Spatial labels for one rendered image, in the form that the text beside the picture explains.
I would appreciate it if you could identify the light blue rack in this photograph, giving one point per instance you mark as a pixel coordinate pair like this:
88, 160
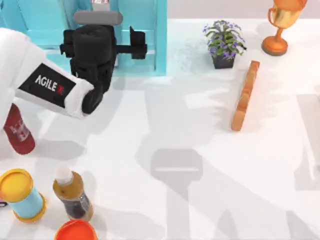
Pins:
140, 15

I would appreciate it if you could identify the pale grey rounded box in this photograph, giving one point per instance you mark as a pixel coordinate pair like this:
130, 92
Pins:
97, 17

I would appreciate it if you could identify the red and white book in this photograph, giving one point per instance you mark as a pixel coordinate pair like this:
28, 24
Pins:
100, 1

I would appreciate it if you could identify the purple flowered potted plant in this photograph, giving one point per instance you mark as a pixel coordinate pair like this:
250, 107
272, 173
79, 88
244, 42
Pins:
223, 42

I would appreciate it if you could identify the long bread loaf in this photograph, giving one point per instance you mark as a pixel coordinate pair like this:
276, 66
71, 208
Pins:
246, 97

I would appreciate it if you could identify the golden orange trophy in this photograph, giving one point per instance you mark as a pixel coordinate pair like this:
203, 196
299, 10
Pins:
283, 17

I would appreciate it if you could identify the brown bottle with white cap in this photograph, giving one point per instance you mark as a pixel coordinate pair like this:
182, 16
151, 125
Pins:
73, 195

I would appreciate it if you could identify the blue canister with yellow lid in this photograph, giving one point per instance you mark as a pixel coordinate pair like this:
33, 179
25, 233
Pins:
22, 192

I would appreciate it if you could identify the small pink and black object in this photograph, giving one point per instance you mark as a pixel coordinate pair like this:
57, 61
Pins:
2, 203

